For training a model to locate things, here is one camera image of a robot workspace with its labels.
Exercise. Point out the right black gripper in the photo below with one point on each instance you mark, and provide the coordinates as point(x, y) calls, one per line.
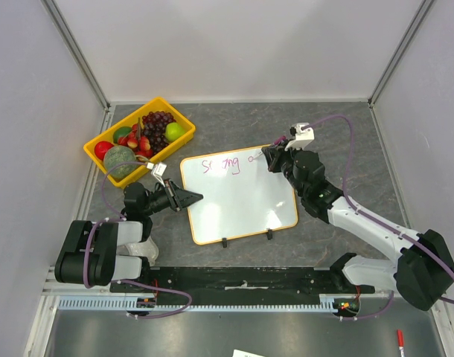
point(275, 158)

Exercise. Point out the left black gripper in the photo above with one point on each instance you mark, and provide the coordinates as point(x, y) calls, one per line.
point(179, 198)

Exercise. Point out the purple whiteboard marker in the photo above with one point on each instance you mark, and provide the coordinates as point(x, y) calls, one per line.
point(277, 141)

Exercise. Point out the yellow-framed whiteboard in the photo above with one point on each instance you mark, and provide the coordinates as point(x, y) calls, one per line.
point(241, 197)

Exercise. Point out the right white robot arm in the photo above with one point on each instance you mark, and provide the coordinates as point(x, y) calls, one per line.
point(417, 266)

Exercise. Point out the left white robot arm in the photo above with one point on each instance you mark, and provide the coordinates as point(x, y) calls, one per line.
point(89, 253)

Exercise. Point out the white whiteboard eraser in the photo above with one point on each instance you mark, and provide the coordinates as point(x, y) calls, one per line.
point(146, 249)

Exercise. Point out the red cherry bunch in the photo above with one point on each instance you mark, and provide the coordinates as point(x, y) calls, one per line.
point(138, 142)

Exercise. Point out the light green apple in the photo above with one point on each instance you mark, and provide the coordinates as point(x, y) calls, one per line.
point(173, 131)

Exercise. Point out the green netted melon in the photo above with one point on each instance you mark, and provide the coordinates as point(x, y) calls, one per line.
point(119, 162)

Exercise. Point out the dark purple grape bunch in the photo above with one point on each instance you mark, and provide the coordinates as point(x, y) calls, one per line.
point(155, 125)

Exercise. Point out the green lime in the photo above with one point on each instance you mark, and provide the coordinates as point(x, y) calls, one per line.
point(120, 133)

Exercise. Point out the red apple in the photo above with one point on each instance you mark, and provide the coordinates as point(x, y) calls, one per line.
point(101, 148)

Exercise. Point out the yellow plastic fruit bin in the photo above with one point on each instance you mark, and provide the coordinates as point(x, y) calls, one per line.
point(157, 104)

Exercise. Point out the white paper sheet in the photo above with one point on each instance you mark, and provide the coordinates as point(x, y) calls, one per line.
point(241, 353)

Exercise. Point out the red pen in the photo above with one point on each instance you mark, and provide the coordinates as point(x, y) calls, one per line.
point(400, 342)

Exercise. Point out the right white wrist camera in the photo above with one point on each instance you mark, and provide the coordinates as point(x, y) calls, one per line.
point(302, 135)

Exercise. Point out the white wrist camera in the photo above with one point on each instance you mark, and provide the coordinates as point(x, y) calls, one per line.
point(302, 135)
point(156, 171)

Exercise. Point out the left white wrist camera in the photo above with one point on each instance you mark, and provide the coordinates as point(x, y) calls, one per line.
point(156, 171)

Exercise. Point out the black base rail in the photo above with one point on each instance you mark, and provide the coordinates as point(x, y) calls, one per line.
point(252, 286)

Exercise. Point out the white slotted cable duct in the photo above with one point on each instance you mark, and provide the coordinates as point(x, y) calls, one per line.
point(136, 304)

